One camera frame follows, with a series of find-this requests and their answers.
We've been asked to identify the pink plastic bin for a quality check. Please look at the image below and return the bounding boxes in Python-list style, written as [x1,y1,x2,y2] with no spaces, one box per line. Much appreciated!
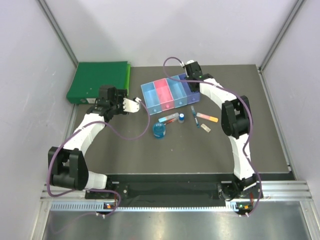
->
[153,78,174,111]

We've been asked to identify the slotted cable duct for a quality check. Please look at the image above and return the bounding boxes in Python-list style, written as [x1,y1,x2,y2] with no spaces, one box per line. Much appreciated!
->
[49,201,251,212]

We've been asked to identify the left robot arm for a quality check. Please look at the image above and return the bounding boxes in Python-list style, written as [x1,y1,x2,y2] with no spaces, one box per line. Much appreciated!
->
[46,85,128,199]

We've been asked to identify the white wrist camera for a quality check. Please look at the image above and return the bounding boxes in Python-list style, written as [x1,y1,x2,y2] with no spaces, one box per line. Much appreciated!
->
[122,97,142,113]
[180,60,195,69]

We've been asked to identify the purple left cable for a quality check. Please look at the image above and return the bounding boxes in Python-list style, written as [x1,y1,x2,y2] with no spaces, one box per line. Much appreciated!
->
[46,98,152,218]

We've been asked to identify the small blue capped bottle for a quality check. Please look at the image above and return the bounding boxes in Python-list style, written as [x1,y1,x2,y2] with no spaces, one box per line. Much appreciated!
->
[178,113,185,124]

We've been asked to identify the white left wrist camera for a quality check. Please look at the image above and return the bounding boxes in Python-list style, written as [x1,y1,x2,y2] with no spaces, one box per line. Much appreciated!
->
[122,97,142,113]

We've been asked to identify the light blue end bin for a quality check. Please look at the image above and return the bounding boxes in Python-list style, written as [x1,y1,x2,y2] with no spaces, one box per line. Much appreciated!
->
[141,82,162,115]

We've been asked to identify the dark green ring binder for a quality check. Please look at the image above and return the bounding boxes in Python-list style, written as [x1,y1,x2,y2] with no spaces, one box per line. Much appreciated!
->
[66,61,129,105]

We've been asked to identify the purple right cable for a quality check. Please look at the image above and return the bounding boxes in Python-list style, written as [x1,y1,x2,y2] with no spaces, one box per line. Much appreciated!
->
[162,56,263,218]

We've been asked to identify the light green plastic folder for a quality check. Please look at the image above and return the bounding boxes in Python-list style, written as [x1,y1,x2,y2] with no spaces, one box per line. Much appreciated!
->
[124,63,131,90]

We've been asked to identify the small clear eraser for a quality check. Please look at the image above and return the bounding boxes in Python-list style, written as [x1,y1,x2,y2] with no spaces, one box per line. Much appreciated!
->
[200,123,211,133]

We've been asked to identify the pink orange highlighter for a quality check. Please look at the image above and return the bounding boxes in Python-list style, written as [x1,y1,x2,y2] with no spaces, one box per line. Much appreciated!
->
[196,112,219,123]

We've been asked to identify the purple cable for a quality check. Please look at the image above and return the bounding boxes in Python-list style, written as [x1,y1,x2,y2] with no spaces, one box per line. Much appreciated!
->
[162,56,263,218]
[46,98,152,218]

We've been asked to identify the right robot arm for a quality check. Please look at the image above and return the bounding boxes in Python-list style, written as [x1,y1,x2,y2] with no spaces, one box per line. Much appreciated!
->
[183,60,257,198]

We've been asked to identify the blue round tape dispenser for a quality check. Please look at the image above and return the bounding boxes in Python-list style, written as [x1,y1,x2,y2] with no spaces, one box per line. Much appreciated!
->
[152,122,166,139]

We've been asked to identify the purple plastic bin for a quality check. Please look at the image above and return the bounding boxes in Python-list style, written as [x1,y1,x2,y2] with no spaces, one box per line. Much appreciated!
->
[178,81,200,106]

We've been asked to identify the red pen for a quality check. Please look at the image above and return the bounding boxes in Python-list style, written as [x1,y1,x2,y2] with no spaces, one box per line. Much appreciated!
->
[164,118,178,125]

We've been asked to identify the blue pen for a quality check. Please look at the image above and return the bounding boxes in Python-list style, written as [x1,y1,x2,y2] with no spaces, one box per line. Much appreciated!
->
[190,105,200,128]

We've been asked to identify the aluminium rail frame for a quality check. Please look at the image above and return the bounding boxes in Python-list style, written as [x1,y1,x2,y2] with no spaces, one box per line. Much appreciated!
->
[39,180,314,201]

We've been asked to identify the blue capped glue stick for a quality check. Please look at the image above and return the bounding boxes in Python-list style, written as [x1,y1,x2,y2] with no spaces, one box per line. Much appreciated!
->
[158,112,179,123]

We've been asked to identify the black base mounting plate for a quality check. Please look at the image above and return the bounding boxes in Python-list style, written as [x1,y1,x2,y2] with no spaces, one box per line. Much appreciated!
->
[84,172,264,208]

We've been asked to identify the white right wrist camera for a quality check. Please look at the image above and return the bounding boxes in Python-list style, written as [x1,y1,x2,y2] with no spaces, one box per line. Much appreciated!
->
[180,60,195,69]

